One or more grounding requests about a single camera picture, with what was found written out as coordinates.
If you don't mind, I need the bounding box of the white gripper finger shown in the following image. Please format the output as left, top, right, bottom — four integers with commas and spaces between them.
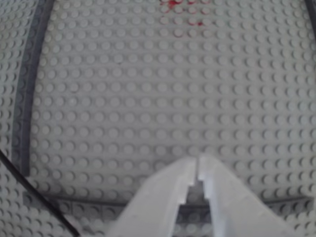
106, 157, 198, 237
198, 154, 304, 237

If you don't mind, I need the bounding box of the grey studded baseplate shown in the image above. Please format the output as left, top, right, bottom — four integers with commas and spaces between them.
0, 0, 316, 237

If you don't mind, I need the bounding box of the black cable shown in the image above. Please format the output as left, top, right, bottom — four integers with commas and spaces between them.
0, 149, 80, 237

